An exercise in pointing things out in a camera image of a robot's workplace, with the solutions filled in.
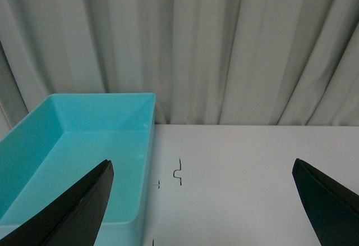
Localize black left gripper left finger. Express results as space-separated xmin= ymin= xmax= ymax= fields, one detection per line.
xmin=1 ymin=160 xmax=114 ymax=245

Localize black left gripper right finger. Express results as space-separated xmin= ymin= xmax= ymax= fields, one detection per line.
xmin=292 ymin=158 xmax=358 ymax=245

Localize turquoise plastic storage bin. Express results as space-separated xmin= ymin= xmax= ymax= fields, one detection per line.
xmin=1 ymin=93 xmax=155 ymax=245

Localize grey pleated curtain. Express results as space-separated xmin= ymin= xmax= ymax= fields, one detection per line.
xmin=1 ymin=0 xmax=358 ymax=135

